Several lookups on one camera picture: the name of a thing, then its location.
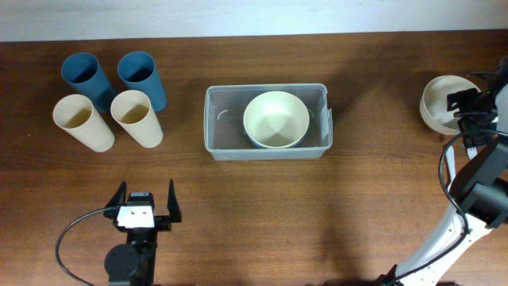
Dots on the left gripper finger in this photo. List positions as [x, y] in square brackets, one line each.
[172, 204]
[118, 198]

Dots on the clear plastic container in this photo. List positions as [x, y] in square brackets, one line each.
[226, 139]

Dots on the blue cup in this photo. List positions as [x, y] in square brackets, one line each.
[85, 74]
[139, 72]

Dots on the white plastic spoon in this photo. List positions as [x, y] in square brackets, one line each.
[451, 165]

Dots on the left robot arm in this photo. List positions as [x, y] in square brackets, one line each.
[133, 262]

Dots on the left blue cup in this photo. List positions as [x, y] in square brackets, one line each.
[85, 74]

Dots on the cream bowl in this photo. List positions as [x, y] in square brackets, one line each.
[276, 118]
[433, 103]

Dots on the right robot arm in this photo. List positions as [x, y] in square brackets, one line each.
[469, 170]

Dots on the blue bowl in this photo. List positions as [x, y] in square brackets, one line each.
[263, 146]

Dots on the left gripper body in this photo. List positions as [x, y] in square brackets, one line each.
[162, 222]

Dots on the right blue cup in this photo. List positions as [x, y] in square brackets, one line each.
[139, 72]

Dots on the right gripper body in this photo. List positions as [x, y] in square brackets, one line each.
[476, 110]

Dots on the white plastic fork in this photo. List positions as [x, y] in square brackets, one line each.
[471, 152]

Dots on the cream cup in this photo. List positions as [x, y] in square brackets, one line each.
[77, 115]
[133, 111]

